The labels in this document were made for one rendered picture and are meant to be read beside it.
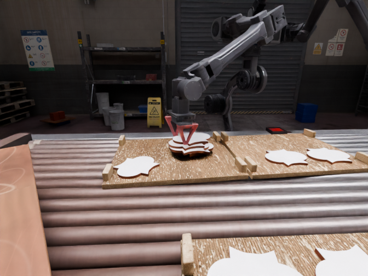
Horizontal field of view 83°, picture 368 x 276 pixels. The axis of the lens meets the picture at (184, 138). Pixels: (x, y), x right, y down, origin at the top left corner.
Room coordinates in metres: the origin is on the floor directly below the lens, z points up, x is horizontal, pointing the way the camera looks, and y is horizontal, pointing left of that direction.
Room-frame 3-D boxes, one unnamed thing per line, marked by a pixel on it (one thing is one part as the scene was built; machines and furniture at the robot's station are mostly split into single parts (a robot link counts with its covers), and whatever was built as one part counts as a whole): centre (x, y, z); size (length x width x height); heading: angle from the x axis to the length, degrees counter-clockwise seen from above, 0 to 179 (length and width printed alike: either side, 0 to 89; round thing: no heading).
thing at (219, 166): (0.68, 0.04, 0.93); 0.41 x 0.35 x 0.02; 97
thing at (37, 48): (5.36, 3.46, 1.55); 0.61 x 0.02 x 0.91; 92
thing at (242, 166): (0.58, -0.17, 0.95); 0.06 x 0.02 x 0.03; 7
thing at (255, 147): (0.73, -0.38, 0.93); 0.41 x 0.35 x 0.02; 97
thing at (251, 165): (0.58, -0.20, 0.95); 0.06 x 0.02 x 0.03; 7
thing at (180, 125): (0.66, 0.00, 1.03); 0.07 x 0.07 x 0.09; 23
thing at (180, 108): (0.69, 0.01, 1.10); 0.10 x 0.07 x 0.07; 23
